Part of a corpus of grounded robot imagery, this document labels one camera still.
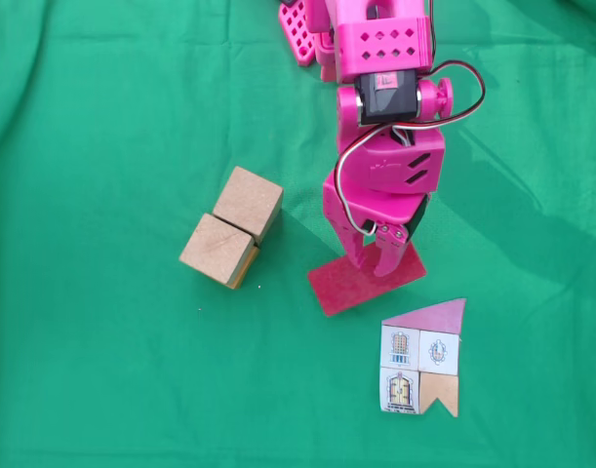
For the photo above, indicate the red triangular roof block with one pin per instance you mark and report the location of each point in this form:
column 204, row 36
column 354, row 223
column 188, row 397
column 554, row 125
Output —
column 336, row 290

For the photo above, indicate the wooden cube round window print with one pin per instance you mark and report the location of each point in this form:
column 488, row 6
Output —
column 214, row 246

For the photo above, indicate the paper house picture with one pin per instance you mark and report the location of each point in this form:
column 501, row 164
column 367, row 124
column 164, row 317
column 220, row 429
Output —
column 400, row 351

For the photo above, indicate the yellow notched wooden block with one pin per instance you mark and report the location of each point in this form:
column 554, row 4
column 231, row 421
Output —
column 246, row 267

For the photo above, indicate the wooden cube balcony window print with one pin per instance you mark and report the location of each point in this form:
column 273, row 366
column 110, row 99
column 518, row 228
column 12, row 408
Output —
column 244, row 195

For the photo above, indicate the blue clamp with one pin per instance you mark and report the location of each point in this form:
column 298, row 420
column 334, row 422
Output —
column 289, row 2

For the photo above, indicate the green cloth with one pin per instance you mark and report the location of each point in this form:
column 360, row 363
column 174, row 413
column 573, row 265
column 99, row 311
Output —
column 83, row 390

